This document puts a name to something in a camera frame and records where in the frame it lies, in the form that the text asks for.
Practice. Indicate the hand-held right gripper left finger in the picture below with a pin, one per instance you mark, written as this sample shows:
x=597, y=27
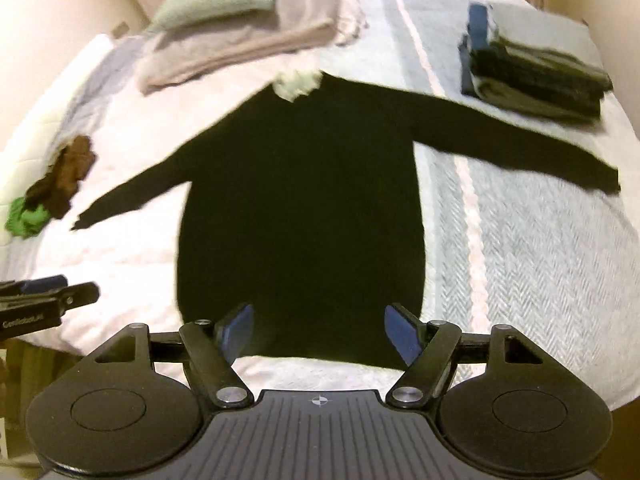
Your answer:
x=237, y=332

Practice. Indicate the stack of folded clothes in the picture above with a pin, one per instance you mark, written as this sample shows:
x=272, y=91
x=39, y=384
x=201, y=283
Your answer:
x=540, y=75

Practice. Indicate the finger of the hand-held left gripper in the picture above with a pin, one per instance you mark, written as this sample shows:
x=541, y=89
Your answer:
x=45, y=284
x=75, y=295

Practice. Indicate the wall socket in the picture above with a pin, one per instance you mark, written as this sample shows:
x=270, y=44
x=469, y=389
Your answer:
x=120, y=29

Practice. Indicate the green garment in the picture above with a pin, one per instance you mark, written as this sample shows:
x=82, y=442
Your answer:
x=25, y=220

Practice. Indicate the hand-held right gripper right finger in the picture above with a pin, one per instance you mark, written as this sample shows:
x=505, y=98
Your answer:
x=402, y=335

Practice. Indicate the brown garment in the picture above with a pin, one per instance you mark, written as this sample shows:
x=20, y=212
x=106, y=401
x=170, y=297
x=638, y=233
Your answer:
x=70, y=165

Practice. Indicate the folded pink blanket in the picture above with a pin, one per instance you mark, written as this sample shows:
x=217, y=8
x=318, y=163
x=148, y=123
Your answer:
x=250, y=45

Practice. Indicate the white quilted bolster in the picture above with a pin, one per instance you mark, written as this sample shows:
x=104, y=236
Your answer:
x=45, y=110

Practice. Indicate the black sweater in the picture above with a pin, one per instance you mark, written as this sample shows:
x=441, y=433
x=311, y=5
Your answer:
x=300, y=210

